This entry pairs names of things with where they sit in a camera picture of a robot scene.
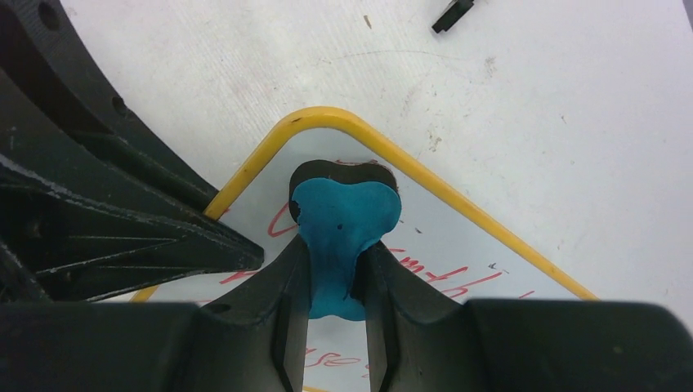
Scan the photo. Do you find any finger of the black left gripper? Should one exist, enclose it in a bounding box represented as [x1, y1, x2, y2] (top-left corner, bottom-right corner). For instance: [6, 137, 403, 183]
[1, 1, 217, 211]
[1, 75, 264, 303]

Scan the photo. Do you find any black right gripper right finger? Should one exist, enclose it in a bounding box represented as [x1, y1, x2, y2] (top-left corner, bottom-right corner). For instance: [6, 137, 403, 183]
[359, 243, 692, 391]

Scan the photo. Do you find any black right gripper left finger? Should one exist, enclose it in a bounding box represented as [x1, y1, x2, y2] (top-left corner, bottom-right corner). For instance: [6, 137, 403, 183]
[1, 237, 310, 391]

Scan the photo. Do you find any yellow framed whiteboard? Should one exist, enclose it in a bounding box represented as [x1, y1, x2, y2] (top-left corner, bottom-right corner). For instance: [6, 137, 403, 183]
[131, 106, 597, 391]

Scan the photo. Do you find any blue whiteboard eraser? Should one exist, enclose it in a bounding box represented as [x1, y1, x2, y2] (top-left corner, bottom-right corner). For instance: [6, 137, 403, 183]
[288, 159, 402, 322]

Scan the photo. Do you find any metal wire whiteboard stand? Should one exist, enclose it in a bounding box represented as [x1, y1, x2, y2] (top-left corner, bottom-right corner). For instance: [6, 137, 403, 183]
[431, 0, 474, 33]

